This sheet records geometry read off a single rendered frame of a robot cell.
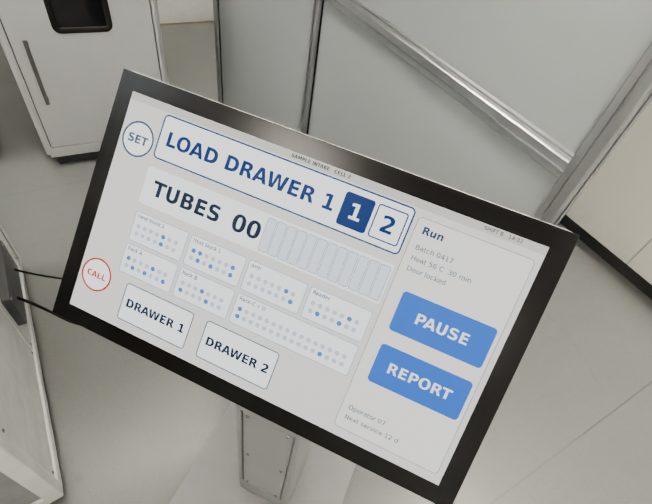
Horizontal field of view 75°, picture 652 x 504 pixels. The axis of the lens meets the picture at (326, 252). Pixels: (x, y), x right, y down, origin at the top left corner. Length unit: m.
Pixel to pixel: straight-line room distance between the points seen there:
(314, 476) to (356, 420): 0.98
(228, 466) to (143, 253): 1.02
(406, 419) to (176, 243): 0.32
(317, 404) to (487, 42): 0.81
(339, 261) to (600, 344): 1.85
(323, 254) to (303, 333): 0.09
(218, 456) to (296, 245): 1.09
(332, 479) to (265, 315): 1.04
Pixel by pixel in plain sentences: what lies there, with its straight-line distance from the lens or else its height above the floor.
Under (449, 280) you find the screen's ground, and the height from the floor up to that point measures 1.13.
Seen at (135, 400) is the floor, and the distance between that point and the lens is 1.62.
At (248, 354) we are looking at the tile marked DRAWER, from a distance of 0.50.
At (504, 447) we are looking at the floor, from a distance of 1.74.
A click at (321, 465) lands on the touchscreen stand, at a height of 0.04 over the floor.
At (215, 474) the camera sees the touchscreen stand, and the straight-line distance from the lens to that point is 1.46.
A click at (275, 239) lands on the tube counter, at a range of 0.46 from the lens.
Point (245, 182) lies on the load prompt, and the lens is 0.48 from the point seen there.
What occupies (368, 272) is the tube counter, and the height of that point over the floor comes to 1.12.
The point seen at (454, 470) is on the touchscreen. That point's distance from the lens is 0.51.
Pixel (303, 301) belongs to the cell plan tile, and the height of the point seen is 1.07.
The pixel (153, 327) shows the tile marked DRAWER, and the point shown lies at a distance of 0.55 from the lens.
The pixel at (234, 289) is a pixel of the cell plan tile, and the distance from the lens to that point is 0.49.
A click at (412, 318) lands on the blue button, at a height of 1.09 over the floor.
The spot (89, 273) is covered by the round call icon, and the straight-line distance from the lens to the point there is 0.59.
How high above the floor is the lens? 1.45
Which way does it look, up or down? 47 degrees down
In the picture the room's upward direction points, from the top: 12 degrees clockwise
